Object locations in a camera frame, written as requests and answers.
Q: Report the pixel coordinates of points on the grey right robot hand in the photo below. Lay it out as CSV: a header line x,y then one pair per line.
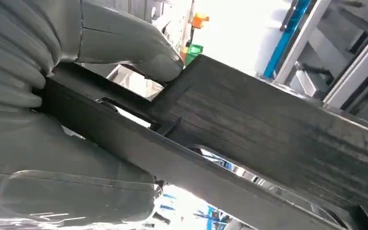
x,y
60,177

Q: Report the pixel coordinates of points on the blue metal shelf rack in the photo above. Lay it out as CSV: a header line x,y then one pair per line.
x,y
210,216

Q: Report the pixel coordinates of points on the green crate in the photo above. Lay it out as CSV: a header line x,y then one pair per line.
x,y
194,54

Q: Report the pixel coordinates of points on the orange object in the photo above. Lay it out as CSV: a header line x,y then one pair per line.
x,y
200,20

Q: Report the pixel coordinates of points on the blue metal rack with caster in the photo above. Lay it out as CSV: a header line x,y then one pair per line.
x,y
284,41

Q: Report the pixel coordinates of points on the silver metal beam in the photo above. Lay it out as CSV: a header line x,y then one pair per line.
x,y
301,38

